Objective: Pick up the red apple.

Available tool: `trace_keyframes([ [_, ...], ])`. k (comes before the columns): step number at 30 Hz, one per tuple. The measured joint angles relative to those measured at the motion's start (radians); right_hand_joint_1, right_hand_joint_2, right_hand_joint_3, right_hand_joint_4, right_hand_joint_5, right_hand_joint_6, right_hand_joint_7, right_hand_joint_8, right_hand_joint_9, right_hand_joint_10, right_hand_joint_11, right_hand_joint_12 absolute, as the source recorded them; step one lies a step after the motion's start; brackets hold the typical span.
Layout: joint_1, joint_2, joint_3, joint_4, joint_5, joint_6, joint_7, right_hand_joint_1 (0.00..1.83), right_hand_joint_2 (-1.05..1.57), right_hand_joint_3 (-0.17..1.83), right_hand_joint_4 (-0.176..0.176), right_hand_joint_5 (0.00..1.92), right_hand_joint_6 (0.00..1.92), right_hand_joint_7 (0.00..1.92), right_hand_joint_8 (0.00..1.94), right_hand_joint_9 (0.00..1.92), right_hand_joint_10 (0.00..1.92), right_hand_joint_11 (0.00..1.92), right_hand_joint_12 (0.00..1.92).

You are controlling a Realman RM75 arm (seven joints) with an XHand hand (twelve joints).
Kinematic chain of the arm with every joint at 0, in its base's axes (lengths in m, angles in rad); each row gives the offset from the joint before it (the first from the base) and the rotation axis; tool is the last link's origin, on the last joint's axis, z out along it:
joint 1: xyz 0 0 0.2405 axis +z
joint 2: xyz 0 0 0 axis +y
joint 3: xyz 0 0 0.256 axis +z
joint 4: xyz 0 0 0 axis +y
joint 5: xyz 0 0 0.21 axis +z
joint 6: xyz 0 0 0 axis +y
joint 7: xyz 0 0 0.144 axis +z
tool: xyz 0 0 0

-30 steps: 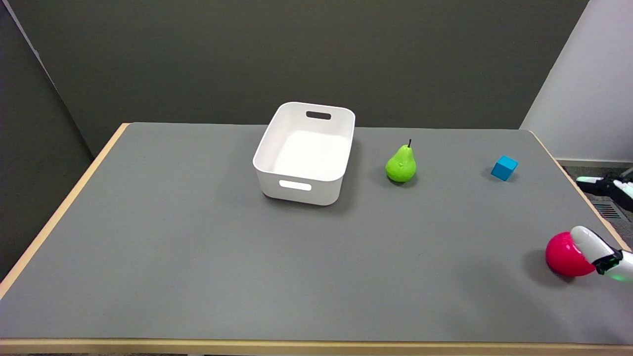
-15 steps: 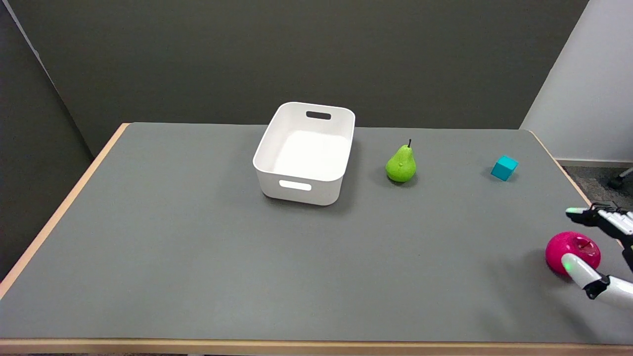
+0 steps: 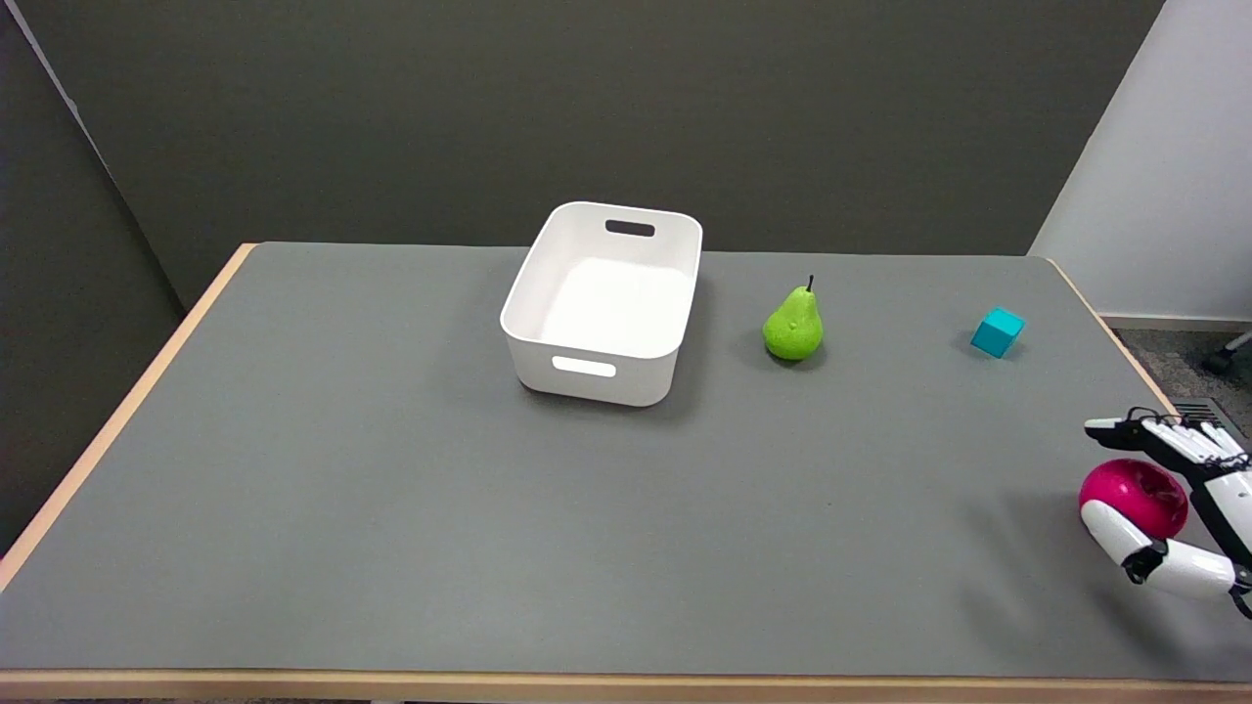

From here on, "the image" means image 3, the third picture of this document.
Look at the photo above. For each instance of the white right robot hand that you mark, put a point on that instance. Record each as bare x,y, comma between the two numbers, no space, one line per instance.
1188,508

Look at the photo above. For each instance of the red apple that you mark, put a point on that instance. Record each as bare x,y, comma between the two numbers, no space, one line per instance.
1135,497

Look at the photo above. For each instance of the floor vent grille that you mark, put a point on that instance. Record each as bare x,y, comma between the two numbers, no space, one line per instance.
1209,415

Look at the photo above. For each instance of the black chair caster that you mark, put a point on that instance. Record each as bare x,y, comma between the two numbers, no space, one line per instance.
1218,362

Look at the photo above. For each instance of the blue cube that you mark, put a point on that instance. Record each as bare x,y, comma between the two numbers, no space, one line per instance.
997,332

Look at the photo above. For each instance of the green pear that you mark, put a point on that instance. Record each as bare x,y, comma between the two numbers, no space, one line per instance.
793,328

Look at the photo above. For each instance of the white plastic bin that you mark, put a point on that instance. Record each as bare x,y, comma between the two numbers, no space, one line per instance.
603,303

